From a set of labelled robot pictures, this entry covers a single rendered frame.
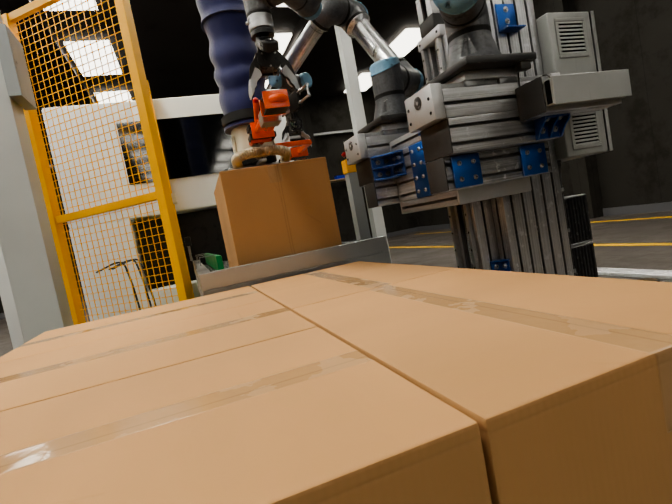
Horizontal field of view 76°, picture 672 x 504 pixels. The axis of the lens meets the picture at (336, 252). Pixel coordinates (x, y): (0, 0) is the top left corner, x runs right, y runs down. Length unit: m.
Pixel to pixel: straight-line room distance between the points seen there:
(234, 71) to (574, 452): 1.76
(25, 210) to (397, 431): 2.10
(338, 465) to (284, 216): 1.36
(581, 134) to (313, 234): 0.97
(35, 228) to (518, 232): 1.95
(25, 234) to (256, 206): 1.09
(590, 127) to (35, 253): 2.23
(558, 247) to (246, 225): 1.08
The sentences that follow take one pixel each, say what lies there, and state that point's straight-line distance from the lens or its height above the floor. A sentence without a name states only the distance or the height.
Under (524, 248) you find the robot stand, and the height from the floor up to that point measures 0.50.
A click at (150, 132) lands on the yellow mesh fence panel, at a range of 2.34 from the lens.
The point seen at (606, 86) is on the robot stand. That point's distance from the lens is 1.38.
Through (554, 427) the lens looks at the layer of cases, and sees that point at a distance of 0.38.
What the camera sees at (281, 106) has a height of 1.06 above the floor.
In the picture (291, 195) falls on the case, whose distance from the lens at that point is 1.63.
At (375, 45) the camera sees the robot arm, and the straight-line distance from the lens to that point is 1.97.
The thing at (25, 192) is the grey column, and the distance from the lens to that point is 2.30.
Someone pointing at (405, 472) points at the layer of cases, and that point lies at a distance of 0.32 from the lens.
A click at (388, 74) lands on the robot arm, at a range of 1.74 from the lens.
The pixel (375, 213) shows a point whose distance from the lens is 4.76.
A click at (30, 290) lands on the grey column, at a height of 0.65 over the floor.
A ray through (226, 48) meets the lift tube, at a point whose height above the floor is 1.46.
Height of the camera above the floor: 0.70
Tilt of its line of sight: 4 degrees down
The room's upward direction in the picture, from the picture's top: 11 degrees counter-clockwise
